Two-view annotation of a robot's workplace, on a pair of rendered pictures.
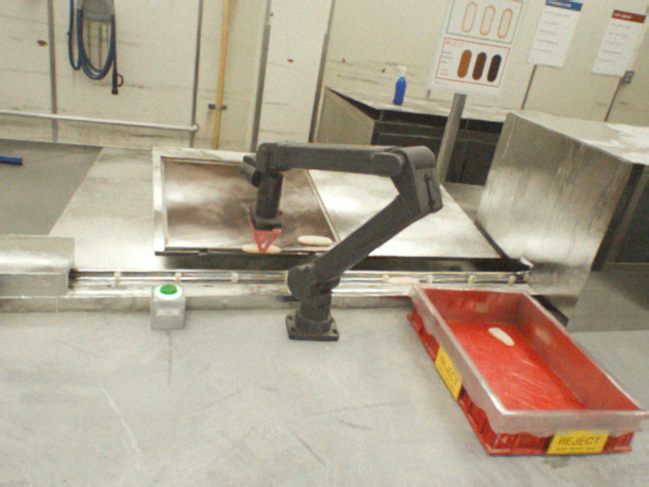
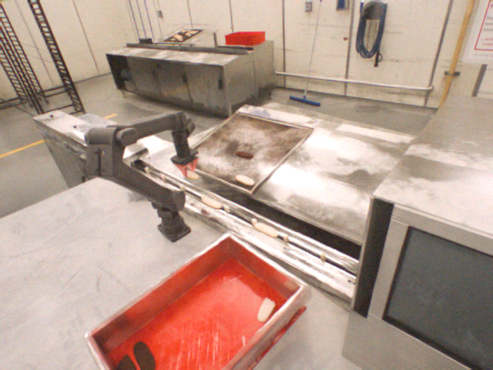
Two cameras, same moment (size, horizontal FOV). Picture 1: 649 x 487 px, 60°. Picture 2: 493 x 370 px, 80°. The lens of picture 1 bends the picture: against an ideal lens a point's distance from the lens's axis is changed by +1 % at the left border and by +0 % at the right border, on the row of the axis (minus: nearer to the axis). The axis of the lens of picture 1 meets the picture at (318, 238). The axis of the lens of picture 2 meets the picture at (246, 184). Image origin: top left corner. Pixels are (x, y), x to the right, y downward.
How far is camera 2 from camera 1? 1.37 m
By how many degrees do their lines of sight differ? 56
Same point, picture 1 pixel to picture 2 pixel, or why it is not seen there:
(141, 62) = (400, 44)
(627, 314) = not seen: outside the picture
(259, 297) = not seen: hidden behind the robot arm
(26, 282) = not seen: hidden behind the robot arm
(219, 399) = (92, 237)
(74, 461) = (38, 230)
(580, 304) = (351, 340)
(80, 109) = (360, 76)
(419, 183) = (90, 154)
